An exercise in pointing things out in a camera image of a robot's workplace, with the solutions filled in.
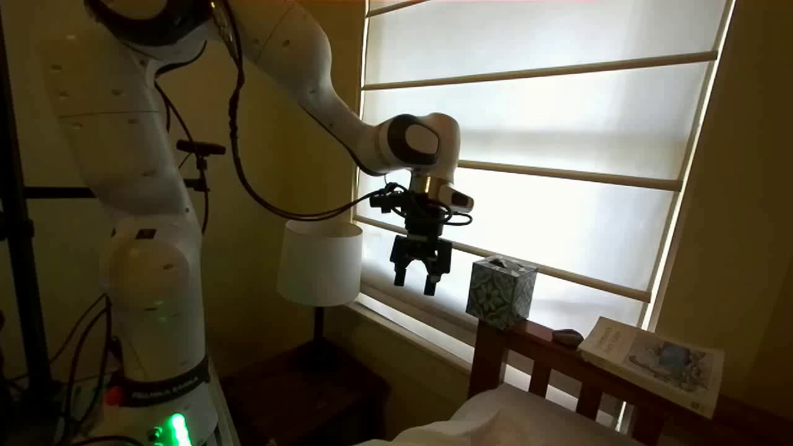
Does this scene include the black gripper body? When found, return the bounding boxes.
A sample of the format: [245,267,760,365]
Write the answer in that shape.
[401,194,455,259]

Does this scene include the patterned cube tissue box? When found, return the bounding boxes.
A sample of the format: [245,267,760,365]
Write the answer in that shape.
[463,255,540,331]

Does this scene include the brown wooden bed headboard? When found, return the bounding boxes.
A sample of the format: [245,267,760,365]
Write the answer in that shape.
[466,316,793,446]

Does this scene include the small grey stone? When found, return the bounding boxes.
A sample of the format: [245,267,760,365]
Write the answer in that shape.
[551,326,586,350]

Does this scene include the dark wooden nightstand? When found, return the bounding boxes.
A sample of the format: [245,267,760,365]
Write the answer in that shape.
[221,334,396,446]

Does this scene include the white pillow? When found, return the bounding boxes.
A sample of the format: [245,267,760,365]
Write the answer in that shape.
[358,382,651,446]

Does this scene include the white roman window blind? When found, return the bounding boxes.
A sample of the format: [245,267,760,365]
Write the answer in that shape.
[356,0,738,367]

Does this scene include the illustrated hardcover book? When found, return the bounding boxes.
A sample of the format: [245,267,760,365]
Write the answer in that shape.
[579,315,729,420]

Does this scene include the black vertical stand pole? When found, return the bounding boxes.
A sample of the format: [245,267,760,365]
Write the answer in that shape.
[0,15,62,424]

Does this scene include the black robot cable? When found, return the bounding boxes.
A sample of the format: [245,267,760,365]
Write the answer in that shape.
[209,0,393,222]

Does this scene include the black cables at robot base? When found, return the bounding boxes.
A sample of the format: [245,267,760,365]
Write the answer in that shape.
[46,291,120,424]

